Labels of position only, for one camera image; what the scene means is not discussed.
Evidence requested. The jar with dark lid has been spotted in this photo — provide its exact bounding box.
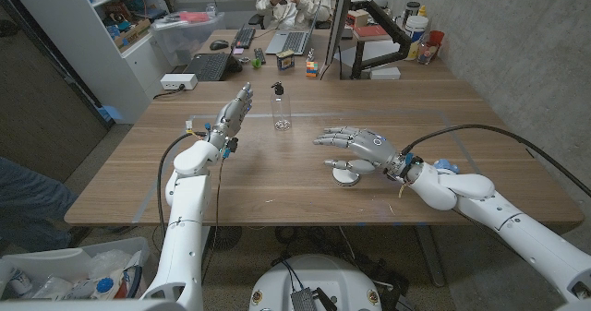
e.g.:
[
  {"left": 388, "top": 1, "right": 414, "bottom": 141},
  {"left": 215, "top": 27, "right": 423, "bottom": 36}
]
[{"left": 402, "top": 1, "right": 421, "bottom": 26}]

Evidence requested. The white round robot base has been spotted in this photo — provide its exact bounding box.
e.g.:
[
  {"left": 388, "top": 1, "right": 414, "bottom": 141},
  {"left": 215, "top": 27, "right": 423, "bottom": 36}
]
[{"left": 248, "top": 254, "right": 383, "bottom": 311}]

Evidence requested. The small blue yellow printed box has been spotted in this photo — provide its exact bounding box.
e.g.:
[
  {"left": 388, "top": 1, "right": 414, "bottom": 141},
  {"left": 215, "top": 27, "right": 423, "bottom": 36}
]
[{"left": 275, "top": 49, "right": 296, "bottom": 71}]

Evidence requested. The silver laptop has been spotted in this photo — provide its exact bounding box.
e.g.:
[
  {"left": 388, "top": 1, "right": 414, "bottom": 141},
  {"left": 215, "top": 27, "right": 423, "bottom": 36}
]
[{"left": 264, "top": 10, "right": 322, "bottom": 56}]

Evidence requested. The person in blue jeans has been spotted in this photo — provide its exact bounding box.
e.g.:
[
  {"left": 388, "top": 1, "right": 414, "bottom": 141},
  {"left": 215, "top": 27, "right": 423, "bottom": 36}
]
[{"left": 0, "top": 156, "right": 79, "bottom": 255}]

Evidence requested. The silver round jar lid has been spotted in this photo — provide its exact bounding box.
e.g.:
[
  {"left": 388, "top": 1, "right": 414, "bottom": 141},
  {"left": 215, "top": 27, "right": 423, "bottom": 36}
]
[{"left": 332, "top": 167, "right": 361, "bottom": 187}]

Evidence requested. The white plastic tub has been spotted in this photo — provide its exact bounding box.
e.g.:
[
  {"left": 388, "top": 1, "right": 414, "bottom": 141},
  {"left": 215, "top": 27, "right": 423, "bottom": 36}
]
[{"left": 404, "top": 15, "right": 429, "bottom": 43}]

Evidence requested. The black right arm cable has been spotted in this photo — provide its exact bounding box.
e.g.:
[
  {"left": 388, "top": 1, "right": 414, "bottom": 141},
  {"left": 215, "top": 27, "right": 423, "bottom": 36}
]
[{"left": 401, "top": 124, "right": 591, "bottom": 197}]

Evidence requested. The clear dispenser bottle black pump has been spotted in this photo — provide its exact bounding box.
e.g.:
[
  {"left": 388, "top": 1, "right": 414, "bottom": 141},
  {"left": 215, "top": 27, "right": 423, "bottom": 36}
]
[{"left": 270, "top": 80, "right": 293, "bottom": 132}]

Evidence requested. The clear plastic storage bin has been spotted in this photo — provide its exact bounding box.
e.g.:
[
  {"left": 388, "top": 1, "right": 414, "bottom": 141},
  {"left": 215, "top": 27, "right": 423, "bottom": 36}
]
[{"left": 150, "top": 10, "right": 226, "bottom": 67}]

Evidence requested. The flat white box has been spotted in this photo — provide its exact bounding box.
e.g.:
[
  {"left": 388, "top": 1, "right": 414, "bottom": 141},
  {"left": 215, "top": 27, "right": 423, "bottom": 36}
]
[{"left": 368, "top": 66, "right": 402, "bottom": 81}]

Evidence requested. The pink cloth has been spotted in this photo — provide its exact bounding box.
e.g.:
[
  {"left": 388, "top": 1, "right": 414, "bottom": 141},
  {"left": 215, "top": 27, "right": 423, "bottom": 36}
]
[{"left": 178, "top": 10, "right": 211, "bottom": 24}]

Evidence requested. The clear glass jar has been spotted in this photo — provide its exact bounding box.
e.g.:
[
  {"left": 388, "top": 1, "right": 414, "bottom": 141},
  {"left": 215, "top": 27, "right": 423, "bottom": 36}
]
[{"left": 417, "top": 42, "right": 440, "bottom": 66}]

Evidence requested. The white bin with clutter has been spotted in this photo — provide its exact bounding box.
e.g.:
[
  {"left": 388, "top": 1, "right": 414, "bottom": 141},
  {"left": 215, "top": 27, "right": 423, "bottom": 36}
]
[{"left": 0, "top": 236, "right": 151, "bottom": 301}]

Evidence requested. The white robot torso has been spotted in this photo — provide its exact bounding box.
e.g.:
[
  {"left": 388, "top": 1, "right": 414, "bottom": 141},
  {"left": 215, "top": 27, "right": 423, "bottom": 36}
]
[{"left": 0, "top": 298, "right": 188, "bottom": 311}]

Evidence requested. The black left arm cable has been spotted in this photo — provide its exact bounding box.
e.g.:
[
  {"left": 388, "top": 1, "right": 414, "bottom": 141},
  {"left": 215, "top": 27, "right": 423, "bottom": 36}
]
[{"left": 156, "top": 132, "right": 209, "bottom": 238}]

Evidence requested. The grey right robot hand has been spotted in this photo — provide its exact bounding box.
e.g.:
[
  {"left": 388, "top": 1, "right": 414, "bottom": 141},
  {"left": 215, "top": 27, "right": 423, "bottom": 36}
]
[{"left": 312, "top": 126, "right": 403, "bottom": 178}]

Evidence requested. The small cardboard box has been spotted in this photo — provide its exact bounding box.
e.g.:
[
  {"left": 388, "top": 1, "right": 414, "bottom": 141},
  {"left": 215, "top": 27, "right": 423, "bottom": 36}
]
[{"left": 345, "top": 9, "right": 370, "bottom": 29}]

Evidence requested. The person in beige jacket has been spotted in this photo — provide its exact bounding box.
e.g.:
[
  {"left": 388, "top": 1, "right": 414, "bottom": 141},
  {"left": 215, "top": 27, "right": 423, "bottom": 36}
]
[{"left": 254, "top": 0, "right": 332, "bottom": 30}]

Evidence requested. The black round floor fan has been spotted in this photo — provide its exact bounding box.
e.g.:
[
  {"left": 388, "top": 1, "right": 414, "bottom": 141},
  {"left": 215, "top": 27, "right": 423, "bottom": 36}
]
[{"left": 206, "top": 226, "right": 244, "bottom": 252}]

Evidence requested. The small black keyboard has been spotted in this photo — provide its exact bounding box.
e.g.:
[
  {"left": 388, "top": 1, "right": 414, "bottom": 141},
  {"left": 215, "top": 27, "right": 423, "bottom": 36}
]
[{"left": 230, "top": 26, "right": 257, "bottom": 50}]

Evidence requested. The red book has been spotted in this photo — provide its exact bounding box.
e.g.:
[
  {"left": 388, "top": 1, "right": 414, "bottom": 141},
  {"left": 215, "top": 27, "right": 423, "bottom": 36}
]
[{"left": 353, "top": 24, "right": 392, "bottom": 40}]

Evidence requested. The open cardboard box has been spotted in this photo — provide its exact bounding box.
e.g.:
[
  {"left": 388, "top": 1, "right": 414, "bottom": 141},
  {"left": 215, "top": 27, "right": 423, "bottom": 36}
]
[{"left": 113, "top": 18, "right": 152, "bottom": 50}]

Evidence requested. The black laptop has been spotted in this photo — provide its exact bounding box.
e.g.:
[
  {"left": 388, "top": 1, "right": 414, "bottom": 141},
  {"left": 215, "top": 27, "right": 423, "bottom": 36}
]
[{"left": 183, "top": 52, "right": 244, "bottom": 82}]

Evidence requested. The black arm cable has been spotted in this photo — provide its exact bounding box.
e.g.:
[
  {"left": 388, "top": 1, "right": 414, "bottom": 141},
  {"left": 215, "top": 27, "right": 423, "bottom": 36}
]
[
  {"left": 401, "top": 124, "right": 591, "bottom": 197},
  {"left": 156, "top": 132, "right": 209, "bottom": 238}
]

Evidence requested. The computer monitor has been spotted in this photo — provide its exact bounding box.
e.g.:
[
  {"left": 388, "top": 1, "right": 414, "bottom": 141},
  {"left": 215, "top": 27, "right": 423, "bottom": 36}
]
[{"left": 324, "top": 0, "right": 355, "bottom": 67}]

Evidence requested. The white power strip box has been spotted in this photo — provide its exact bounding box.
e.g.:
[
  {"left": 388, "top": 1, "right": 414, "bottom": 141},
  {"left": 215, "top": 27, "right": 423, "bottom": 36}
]
[{"left": 160, "top": 73, "right": 199, "bottom": 91}]

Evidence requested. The white shelf cabinet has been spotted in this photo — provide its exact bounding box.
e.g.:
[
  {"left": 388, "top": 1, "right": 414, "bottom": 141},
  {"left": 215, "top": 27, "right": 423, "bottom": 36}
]
[{"left": 4, "top": 0, "right": 172, "bottom": 126}]

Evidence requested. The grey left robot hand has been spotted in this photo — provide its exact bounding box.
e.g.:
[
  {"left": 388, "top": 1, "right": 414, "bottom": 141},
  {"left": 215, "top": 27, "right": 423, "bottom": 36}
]
[{"left": 205, "top": 81, "right": 254, "bottom": 150}]

